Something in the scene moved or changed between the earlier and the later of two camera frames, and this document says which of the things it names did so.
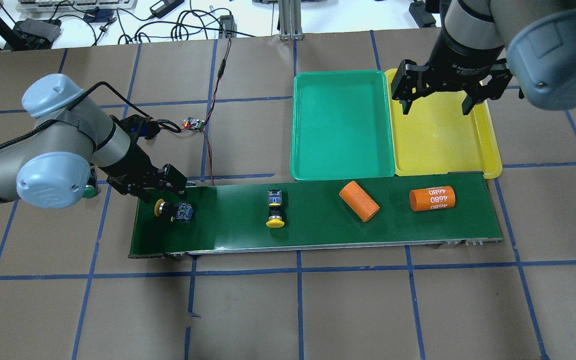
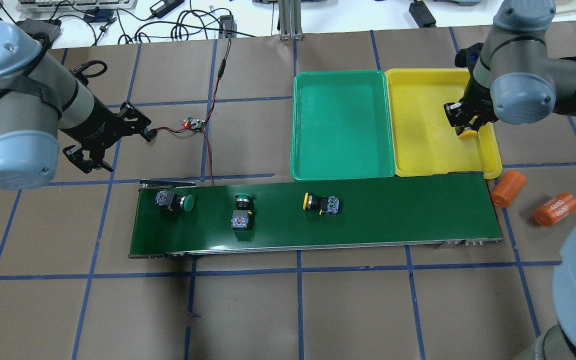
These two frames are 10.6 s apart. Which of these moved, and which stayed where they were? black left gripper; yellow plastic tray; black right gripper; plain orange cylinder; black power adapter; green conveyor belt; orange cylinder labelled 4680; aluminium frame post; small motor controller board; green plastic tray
Moved: orange cylinder labelled 4680; black right gripper; black left gripper; plain orange cylinder
Stayed: green conveyor belt; small motor controller board; yellow plastic tray; green plastic tray; aluminium frame post; black power adapter
